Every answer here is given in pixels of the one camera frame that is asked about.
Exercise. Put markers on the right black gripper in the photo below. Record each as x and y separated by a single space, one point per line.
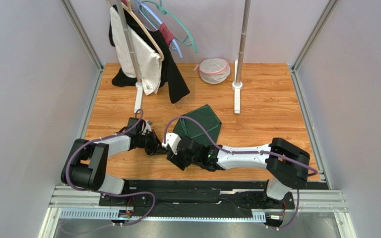
173 157

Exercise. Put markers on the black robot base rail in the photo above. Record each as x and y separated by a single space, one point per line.
212 199

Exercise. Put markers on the right metal rack pole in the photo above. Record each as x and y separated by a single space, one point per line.
242 41

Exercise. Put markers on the aluminium frame rail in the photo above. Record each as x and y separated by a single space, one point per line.
320 212

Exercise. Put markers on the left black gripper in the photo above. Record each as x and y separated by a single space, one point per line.
155 145

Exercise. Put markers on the left white rack foot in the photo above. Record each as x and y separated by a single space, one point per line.
139 96

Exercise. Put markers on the white rack foot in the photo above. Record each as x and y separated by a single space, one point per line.
237 86
139 96

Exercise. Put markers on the wooden clothes hanger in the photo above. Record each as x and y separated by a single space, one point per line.
126 5

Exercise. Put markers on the white hanging towel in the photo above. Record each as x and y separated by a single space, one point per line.
148 58

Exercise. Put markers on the dark red hanging cloth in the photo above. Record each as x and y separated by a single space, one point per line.
166 34

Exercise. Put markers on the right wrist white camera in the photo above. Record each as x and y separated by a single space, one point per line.
171 140

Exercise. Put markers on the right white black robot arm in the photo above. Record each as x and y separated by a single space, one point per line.
288 164

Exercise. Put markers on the right white rack foot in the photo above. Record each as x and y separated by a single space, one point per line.
237 86

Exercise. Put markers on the blue plastic hanger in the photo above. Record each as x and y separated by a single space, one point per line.
156 24

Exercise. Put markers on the metal rack pole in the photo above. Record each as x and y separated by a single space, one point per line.
129 41
242 41

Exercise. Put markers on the left metal rack pole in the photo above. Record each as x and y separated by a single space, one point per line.
129 41

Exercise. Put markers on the teal plastic hanger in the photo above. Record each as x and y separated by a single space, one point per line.
187 39

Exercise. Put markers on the wrist white camera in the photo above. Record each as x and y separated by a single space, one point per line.
171 140
145 126

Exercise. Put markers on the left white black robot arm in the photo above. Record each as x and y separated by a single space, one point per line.
86 163

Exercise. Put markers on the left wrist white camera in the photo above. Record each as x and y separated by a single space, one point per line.
145 126

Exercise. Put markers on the white mesh laundry bag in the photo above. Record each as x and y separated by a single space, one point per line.
213 71

